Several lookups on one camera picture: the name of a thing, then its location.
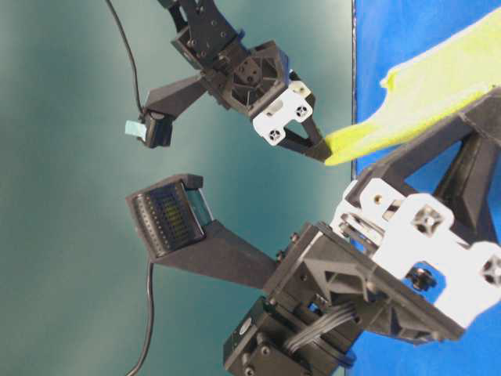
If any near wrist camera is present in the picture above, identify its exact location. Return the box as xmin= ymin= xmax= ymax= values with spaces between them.
xmin=126 ymin=174 xmax=214 ymax=261

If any far camera cable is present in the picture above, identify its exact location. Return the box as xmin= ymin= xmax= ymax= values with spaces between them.
xmin=103 ymin=0 xmax=146 ymax=118

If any near black robot arm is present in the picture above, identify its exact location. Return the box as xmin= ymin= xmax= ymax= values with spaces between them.
xmin=223 ymin=297 xmax=356 ymax=376

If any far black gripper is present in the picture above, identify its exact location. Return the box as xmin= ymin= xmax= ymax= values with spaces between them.
xmin=203 ymin=41 xmax=332 ymax=163

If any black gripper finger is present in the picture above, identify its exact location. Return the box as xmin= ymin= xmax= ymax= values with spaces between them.
xmin=348 ymin=88 xmax=500 ymax=243

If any near camera cable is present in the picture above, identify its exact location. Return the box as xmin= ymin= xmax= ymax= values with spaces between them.
xmin=124 ymin=261 xmax=157 ymax=376

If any blue table cloth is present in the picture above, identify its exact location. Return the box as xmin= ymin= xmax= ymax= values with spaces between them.
xmin=348 ymin=0 xmax=500 ymax=375

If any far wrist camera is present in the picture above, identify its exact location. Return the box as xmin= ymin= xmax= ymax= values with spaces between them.
xmin=124 ymin=111 xmax=175 ymax=148

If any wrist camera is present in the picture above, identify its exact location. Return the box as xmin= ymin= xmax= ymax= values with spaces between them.
xmin=124 ymin=111 xmax=175 ymax=148
xmin=126 ymin=174 xmax=214 ymax=261

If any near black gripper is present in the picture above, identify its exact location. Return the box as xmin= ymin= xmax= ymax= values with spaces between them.
xmin=265 ymin=178 xmax=500 ymax=347

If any camera cable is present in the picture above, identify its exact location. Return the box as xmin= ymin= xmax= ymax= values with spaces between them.
xmin=124 ymin=261 xmax=157 ymax=376
xmin=103 ymin=0 xmax=146 ymax=118

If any yellow-green towel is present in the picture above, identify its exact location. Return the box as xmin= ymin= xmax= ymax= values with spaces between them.
xmin=325 ymin=9 xmax=500 ymax=166

